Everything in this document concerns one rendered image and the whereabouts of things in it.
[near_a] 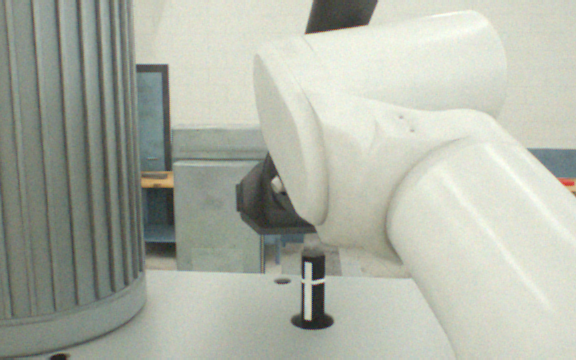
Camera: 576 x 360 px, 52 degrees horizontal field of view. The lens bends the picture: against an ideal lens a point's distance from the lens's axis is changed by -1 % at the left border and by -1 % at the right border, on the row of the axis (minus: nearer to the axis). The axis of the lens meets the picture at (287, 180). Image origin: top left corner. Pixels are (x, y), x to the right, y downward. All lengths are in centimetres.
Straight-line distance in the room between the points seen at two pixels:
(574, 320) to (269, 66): 17
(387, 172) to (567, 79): 719
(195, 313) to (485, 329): 38
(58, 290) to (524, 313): 37
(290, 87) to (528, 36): 703
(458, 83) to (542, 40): 702
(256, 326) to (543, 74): 691
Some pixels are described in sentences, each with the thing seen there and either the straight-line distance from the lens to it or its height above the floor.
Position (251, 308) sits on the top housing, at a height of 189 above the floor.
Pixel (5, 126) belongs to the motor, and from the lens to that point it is 45.
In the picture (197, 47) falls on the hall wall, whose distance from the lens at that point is 719.
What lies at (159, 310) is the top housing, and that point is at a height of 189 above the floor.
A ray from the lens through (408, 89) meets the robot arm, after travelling 29.
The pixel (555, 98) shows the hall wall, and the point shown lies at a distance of 738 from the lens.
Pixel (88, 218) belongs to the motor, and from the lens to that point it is 48.
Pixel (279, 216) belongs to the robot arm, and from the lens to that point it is 45.
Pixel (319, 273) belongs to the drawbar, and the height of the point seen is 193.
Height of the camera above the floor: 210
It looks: 11 degrees down
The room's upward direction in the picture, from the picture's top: straight up
